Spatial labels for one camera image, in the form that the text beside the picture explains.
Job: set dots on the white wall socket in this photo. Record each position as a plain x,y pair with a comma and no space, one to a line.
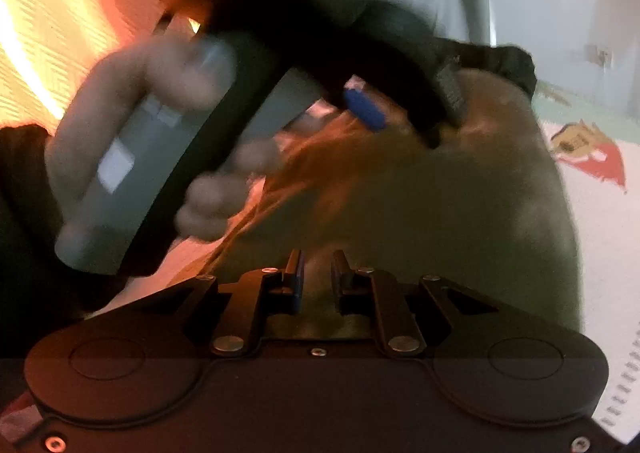
600,55

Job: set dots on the green tie-dye hoodie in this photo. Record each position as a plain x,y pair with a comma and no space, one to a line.
425,213

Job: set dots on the person's left hand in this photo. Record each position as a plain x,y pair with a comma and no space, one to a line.
90,133

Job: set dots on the orange patterned curtain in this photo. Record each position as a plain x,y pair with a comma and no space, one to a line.
65,23

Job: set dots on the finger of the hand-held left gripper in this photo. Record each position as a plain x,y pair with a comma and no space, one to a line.
365,108
442,98

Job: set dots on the black patterned garment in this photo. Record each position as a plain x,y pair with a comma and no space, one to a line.
505,65

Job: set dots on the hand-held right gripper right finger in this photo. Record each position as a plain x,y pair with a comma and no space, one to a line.
340,278

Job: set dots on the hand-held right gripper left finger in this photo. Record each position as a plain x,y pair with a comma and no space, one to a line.
299,278

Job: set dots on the printed play mat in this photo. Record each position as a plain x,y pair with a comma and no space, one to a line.
600,243

